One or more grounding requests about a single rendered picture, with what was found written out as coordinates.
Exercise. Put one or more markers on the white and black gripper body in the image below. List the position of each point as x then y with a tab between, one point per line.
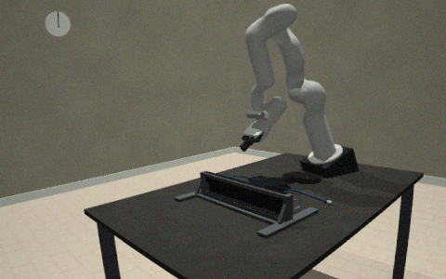
257	128

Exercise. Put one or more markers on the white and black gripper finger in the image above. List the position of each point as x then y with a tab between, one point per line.
245	138
249	142

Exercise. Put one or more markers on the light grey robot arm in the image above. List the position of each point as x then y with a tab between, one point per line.
309	93

